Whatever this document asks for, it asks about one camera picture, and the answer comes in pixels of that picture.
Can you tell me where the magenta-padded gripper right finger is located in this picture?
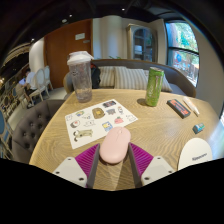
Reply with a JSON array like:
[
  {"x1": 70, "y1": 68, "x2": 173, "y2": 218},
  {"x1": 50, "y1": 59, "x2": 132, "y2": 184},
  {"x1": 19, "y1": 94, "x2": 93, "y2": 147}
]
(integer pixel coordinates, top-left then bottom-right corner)
[{"x1": 127, "y1": 142, "x2": 175, "y2": 188}]

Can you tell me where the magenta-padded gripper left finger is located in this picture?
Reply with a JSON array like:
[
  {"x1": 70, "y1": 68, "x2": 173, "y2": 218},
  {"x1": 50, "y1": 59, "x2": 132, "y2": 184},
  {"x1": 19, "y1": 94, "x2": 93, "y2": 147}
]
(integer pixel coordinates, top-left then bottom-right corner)
[{"x1": 52, "y1": 143, "x2": 101, "y2": 189}]

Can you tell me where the pink computer mouse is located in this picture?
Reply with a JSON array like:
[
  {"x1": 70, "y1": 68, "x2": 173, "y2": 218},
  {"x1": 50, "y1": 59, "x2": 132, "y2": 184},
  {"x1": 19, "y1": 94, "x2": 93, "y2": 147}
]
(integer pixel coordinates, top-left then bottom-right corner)
[{"x1": 99, "y1": 126, "x2": 132, "y2": 165}]

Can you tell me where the round white cartoon mouse pad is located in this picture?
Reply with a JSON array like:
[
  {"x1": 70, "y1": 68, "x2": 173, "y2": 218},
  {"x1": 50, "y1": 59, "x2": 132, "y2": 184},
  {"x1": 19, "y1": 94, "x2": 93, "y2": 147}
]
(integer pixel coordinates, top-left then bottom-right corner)
[{"x1": 177, "y1": 137, "x2": 213, "y2": 171}]

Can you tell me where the white sticker sheet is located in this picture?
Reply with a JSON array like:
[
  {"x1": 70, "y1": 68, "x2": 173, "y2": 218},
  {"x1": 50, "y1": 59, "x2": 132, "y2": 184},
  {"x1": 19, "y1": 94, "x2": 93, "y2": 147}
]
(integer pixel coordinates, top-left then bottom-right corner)
[{"x1": 64, "y1": 98, "x2": 139, "y2": 150}]

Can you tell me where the grey tufted chair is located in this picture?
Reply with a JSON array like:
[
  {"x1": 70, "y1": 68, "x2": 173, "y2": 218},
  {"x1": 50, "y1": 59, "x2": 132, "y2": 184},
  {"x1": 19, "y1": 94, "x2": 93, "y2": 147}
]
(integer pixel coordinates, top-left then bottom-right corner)
[{"x1": 11, "y1": 99, "x2": 66, "y2": 164}]

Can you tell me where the small teal box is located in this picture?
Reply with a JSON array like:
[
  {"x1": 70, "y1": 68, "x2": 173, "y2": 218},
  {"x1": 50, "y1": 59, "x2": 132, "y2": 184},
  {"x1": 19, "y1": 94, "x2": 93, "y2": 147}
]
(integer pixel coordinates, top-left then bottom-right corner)
[{"x1": 192, "y1": 122, "x2": 206, "y2": 135}]

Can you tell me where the black and red flat box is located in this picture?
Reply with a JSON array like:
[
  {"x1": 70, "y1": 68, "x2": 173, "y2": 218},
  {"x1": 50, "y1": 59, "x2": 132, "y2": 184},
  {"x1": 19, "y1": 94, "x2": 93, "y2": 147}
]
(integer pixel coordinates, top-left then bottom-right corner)
[{"x1": 166, "y1": 98, "x2": 192, "y2": 119}]

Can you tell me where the green drink can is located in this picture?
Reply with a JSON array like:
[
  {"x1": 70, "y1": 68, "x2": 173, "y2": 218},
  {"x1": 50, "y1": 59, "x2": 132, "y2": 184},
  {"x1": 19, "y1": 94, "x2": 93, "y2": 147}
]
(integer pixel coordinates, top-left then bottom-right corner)
[{"x1": 144, "y1": 66, "x2": 165, "y2": 108}]

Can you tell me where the clear shaker bottle white lid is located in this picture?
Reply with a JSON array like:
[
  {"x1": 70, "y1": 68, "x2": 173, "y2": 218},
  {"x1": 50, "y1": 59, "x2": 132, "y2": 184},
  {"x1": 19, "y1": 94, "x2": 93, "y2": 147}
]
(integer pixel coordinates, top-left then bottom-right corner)
[{"x1": 66, "y1": 50, "x2": 95, "y2": 103}]

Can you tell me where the grey curved sofa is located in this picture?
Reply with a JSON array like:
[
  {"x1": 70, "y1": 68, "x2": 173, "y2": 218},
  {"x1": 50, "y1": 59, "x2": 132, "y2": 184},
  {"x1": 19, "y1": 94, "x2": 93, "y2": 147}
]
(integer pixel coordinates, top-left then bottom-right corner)
[{"x1": 63, "y1": 58, "x2": 197, "y2": 98}]

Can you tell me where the group of white chairs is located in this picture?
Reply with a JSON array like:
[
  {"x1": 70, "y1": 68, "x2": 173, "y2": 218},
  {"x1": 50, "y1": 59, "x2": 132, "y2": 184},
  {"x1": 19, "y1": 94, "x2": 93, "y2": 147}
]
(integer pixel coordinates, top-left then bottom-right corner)
[{"x1": 14, "y1": 65, "x2": 54, "y2": 104}]

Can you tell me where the person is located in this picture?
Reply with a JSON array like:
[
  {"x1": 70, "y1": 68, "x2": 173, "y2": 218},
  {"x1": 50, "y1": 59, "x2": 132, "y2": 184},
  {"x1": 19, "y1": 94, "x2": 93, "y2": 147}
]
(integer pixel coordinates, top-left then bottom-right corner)
[{"x1": 18, "y1": 68, "x2": 36, "y2": 88}]

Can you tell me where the brown wooden door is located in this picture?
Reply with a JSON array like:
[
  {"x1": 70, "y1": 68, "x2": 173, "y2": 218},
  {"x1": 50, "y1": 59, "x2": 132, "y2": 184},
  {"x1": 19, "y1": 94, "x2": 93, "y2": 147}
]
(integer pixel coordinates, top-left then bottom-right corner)
[{"x1": 43, "y1": 19, "x2": 94, "y2": 89}]

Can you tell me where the dark-framed window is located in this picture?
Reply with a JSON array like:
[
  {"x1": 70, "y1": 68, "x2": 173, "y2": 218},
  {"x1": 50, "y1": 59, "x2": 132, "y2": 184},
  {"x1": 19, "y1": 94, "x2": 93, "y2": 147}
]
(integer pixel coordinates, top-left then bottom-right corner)
[{"x1": 165, "y1": 21, "x2": 200, "y2": 88}]

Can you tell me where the arched glass cabinet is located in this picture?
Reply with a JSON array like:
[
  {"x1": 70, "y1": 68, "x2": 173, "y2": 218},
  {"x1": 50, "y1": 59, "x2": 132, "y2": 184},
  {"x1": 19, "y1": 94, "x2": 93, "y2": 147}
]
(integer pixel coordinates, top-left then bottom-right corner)
[{"x1": 126, "y1": 23, "x2": 158, "y2": 63}]

